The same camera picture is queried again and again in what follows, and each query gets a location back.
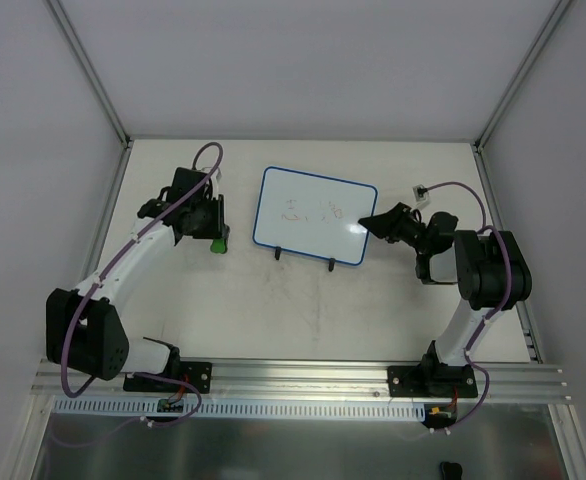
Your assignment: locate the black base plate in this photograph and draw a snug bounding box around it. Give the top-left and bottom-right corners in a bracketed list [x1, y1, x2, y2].
[123, 360, 213, 395]
[387, 365, 478, 399]

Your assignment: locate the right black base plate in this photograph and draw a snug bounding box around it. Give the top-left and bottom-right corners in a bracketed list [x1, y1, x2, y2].
[387, 365, 478, 399]

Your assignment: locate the left aluminium frame post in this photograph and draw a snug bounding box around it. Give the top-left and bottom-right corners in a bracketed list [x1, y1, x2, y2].
[46, 0, 133, 150]

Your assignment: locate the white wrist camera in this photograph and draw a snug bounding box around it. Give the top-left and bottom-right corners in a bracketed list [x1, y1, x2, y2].
[201, 167, 222, 183]
[412, 184, 430, 210]

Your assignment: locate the purple cable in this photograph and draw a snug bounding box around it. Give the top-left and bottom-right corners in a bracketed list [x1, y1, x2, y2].
[417, 181, 514, 436]
[47, 142, 224, 448]

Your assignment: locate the blue framed whiteboard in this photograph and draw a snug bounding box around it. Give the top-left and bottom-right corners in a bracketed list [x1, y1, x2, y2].
[252, 166, 378, 266]

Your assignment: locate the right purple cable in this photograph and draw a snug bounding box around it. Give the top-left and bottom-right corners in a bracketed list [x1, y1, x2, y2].
[417, 181, 514, 436]

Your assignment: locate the black object at bottom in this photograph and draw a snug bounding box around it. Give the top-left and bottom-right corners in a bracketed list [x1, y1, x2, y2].
[440, 462, 463, 480]

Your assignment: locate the aluminium mounting rail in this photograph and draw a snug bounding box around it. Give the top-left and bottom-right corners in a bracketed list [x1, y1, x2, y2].
[31, 353, 573, 404]

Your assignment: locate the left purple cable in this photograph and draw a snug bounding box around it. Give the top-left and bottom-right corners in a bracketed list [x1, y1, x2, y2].
[47, 142, 224, 448]

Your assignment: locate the aluminium frame post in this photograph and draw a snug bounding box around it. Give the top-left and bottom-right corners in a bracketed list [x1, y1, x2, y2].
[472, 0, 574, 151]
[46, 0, 133, 150]

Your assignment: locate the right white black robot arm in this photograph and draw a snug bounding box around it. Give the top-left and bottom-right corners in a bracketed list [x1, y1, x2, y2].
[358, 203, 532, 398]

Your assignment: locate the right aluminium frame post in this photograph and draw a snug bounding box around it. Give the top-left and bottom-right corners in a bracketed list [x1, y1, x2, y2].
[472, 0, 574, 151]

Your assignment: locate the white slotted cable duct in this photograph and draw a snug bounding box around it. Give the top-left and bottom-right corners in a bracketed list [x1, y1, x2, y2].
[52, 396, 426, 423]

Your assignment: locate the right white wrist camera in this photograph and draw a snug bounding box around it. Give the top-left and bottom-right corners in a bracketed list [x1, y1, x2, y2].
[412, 184, 430, 210]

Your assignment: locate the green black whiteboard eraser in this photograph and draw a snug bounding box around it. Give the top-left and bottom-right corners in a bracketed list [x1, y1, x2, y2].
[210, 238, 228, 254]

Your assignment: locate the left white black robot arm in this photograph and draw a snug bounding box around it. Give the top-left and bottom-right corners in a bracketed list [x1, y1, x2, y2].
[45, 167, 230, 398]

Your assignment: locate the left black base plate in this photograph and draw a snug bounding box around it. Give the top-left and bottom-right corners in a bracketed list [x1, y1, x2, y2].
[123, 360, 213, 395]

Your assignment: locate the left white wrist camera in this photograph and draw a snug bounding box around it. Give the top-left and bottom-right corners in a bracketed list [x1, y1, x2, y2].
[201, 167, 222, 183]

